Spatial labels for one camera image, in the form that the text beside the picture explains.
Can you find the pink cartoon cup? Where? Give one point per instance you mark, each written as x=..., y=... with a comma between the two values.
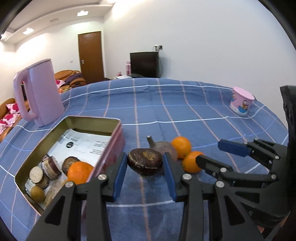
x=241, y=101

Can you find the pink bottle by television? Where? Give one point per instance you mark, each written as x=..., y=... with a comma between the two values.
x=128, y=68

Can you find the pink electric kettle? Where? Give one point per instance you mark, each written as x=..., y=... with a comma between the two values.
x=37, y=94

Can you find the dark brown mangosteen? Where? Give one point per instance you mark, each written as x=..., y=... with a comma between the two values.
x=145, y=162

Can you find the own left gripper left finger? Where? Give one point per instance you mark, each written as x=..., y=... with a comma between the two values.
x=62, y=218

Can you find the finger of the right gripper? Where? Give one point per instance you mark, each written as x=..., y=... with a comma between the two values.
x=238, y=149
x=214, y=168

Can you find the orange fruit front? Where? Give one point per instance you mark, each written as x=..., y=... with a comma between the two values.
x=189, y=164

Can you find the black television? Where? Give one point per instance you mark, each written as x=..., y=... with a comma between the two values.
x=144, y=64

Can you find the blue checked tablecloth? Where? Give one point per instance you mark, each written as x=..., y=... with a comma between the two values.
x=163, y=109

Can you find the orange fruit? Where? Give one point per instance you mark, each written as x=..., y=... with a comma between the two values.
x=182, y=146
x=189, y=164

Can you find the paper sheet in tin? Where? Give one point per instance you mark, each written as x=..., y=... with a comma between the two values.
x=86, y=147

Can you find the orange in tin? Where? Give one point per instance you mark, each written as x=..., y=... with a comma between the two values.
x=79, y=172

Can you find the orange fruit back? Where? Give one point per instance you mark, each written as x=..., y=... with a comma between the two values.
x=182, y=146

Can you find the green kiwi fruit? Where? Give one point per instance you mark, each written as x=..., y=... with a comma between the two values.
x=37, y=194

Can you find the pink flowered cushion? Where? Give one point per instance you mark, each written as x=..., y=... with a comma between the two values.
x=59, y=83

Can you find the brown wooden door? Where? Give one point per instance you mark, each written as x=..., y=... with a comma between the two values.
x=90, y=55

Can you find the brown leather sofa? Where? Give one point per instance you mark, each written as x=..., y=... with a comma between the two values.
x=72, y=78

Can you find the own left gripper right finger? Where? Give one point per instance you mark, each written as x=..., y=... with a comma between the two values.
x=228, y=220

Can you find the wrapped brown cake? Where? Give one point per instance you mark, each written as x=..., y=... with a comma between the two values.
x=50, y=167

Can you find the sliced taro piece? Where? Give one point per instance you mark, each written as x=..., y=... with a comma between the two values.
x=38, y=177

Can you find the person's right hand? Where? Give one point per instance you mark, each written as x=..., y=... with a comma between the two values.
x=260, y=228

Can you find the purple round beet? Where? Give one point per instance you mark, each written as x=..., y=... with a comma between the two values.
x=163, y=147

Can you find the pink metal tin box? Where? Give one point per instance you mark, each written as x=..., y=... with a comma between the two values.
x=95, y=125

